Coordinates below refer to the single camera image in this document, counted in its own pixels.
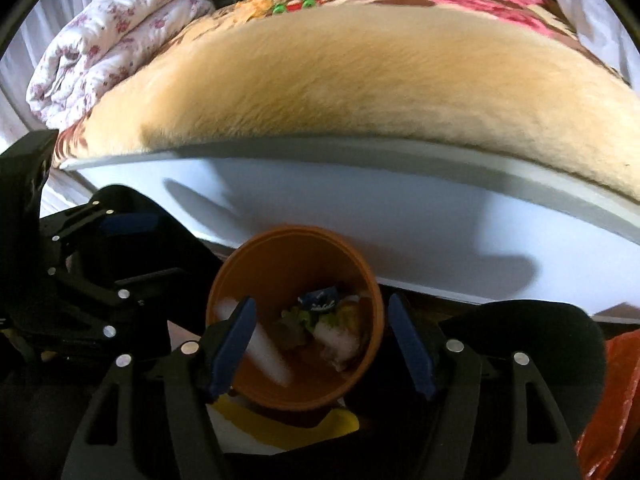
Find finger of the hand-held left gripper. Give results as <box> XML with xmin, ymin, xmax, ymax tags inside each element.
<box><xmin>44</xmin><ymin>260</ymin><xmax>187</xmax><ymax>343</ymax></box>
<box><xmin>37</xmin><ymin>199</ymin><xmax>162</xmax><ymax>251</ymax></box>

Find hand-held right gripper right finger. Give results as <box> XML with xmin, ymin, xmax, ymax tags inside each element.
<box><xmin>387</xmin><ymin>292</ymin><xmax>583</xmax><ymax>480</ymax></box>

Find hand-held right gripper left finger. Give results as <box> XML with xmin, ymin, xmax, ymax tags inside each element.
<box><xmin>61</xmin><ymin>296</ymin><xmax>257</xmax><ymax>480</ymax></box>

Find white torn paper piece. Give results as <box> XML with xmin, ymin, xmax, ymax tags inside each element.
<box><xmin>220</xmin><ymin>297</ymin><xmax>294</xmax><ymax>389</ymax></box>

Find orange trash bin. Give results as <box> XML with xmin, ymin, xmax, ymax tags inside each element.
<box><xmin>206</xmin><ymin>226</ymin><xmax>385</xmax><ymax>412</ymax></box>

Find yellow white plastic bag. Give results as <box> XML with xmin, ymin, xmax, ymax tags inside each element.
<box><xmin>207</xmin><ymin>392</ymin><xmax>361</xmax><ymax>456</ymax></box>

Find person's black pants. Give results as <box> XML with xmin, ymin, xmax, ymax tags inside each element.
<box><xmin>0</xmin><ymin>185</ymin><xmax>609</xmax><ymax>480</ymax></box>

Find folded floral quilt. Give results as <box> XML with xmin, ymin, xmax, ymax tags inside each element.
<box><xmin>26</xmin><ymin>0</ymin><xmax>216</xmax><ymax>131</ymax></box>

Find red-orange plastic bag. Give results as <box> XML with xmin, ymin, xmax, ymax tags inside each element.
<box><xmin>575</xmin><ymin>329</ymin><xmax>640</xmax><ymax>480</ymax></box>

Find small green wrapper scraps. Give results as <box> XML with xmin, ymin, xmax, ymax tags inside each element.
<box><xmin>271</xmin><ymin>0</ymin><xmax>317</xmax><ymax>15</ymax></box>

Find white curtain with pink print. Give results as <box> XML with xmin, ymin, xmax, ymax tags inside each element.
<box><xmin>550</xmin><ymin>0</ymin><xmax>640</xmax><ymax>86</ymax></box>

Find white bed frame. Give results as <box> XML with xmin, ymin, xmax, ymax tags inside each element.
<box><xmin>60</xmin><ymin>137</ymin><xmax>640</xmax><ymax>323</ymax></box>

